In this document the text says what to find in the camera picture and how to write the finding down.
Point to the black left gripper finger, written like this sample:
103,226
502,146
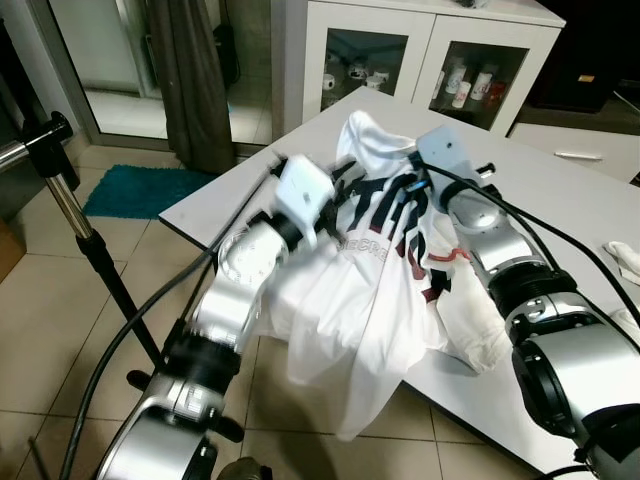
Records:
354,194
348,168

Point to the white printed T-shirt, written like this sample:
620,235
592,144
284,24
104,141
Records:
360,330

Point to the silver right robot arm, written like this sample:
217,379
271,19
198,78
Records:
500,245

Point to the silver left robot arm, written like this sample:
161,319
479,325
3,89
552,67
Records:
245,265

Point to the white bottle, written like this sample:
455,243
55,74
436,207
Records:
484,85
453,82

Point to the red bottle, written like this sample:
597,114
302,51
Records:
500,95

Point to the white table with black legs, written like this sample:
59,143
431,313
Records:
560,170

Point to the white glass-door cabinet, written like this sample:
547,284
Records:
430,25

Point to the dark grey curtain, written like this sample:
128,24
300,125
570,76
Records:
195,80

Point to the white low drawer unit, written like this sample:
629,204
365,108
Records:
600,145

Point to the teal floor mat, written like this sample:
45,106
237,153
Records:
140,193

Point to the dark TV stand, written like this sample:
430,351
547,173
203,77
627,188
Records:
590,50

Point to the white crumpled garment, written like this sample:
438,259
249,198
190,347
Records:
625,262

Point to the glass sliding door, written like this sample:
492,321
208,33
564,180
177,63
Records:
110,60

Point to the dark robot foot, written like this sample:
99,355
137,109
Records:
245,470

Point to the chrome clothes rack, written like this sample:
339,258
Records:
50,140

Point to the brown cardboard box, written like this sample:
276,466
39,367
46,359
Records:
10,250

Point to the black glass console table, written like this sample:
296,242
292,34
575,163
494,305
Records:
12,120

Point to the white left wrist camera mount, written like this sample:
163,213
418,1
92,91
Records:
305,188

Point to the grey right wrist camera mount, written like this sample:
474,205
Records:
445,155

